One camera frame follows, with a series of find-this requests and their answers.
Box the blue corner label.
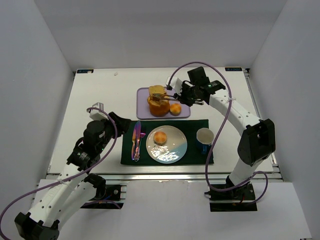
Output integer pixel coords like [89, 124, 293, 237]
[76, 69, 94, 74]
[224, 67, 243, 72]

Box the dark green placemat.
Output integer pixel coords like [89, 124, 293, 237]
[120, 119, 209, 166]

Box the blue mug white inside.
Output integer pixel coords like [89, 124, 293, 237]
[196, 127, 215, 155]

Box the left blue corner label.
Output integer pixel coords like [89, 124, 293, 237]
[76, 69, 94, 74]

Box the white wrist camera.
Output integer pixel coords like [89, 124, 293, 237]
[86, 102, 108, 121]
[165, 77, 183, 94]

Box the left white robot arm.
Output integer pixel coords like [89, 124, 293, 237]
[14, 109, 131, 240]

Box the purple cable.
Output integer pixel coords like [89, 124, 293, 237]
[0, 107, 118, 238]
[167, 61, 270, 203]

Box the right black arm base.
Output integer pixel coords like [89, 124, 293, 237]
[204, 183, 258, 212]

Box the large orange bread loaf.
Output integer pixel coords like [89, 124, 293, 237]
[147, 96, 170, 117]

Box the white and blue plate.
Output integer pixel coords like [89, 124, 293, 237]
[145, 125, 188, 165]

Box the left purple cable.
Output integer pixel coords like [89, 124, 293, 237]
[0, 107, 118, 238]

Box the bread slice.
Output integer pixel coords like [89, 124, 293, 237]
[148, 85, 167, 100]

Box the small round bun front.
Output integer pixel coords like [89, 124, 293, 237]
[169, 103, 182, 116]

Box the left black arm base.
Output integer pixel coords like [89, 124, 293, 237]
[81, 184, 126, 210]

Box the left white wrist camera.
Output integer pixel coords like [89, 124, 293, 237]
[86, 102, 108, 121]

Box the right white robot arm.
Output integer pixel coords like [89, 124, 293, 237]
[151, 66, 276, 192]

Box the iridescent knife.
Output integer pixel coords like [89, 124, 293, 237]
[131, 120, 141, 162]

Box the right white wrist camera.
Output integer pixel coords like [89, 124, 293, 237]
[165, 77, 183, 94]

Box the iridescent fork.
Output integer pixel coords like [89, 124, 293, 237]
[134, 126, 146, 162]

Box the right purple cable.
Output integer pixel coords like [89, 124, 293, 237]
[167, 61, 270, 203]

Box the small round bun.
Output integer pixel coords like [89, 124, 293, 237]
[153, 131, 167, 146]
[169, 103, 182, 116]

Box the lavender plastic tray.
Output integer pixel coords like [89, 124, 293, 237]
[136, 87, 191, 120]

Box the right blue corner label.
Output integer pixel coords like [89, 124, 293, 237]
[224, 67, 243, 72]

